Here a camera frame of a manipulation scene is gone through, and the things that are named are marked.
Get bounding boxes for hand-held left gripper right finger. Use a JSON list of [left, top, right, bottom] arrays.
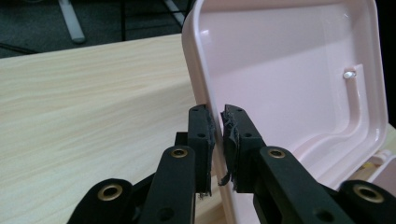
[[219, 104, 267, 193]]

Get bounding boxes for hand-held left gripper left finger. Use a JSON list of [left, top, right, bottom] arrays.
[[187, 104, 217, 198]]

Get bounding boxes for pink plastic storage box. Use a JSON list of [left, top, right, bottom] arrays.
[[181, 0, 396, 224]]

